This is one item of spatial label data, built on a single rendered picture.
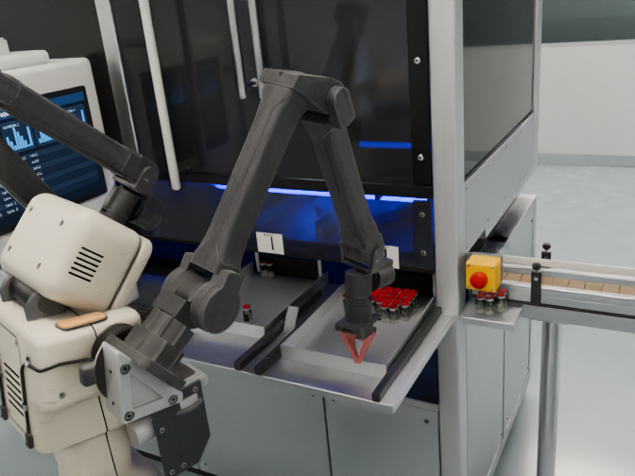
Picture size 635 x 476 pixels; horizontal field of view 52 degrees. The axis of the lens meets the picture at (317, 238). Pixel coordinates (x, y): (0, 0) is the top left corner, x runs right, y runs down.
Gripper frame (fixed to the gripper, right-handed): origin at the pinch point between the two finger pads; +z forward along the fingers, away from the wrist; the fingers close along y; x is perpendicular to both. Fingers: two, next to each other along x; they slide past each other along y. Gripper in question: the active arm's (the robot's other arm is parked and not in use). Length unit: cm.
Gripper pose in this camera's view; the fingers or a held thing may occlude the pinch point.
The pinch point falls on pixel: (357, 359)
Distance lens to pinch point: 142.1
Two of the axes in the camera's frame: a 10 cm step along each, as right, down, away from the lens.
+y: 4.7, -1.9, 8.7
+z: 0.1, 9.8, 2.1
